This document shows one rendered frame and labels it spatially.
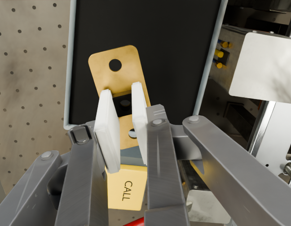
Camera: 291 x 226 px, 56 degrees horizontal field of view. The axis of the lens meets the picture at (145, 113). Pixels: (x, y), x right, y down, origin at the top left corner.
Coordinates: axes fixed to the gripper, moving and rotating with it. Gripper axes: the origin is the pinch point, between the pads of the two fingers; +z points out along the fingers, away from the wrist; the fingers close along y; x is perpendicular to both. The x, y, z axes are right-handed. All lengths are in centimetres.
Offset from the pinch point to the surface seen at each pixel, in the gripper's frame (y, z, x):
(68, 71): -4.9, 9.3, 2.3
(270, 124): 22.1, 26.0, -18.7
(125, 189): -3.4, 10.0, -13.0
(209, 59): 8.5, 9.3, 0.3
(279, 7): 22.5, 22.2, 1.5
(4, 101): -36, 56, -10
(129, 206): -3.5, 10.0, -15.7
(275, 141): 23.0, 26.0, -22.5
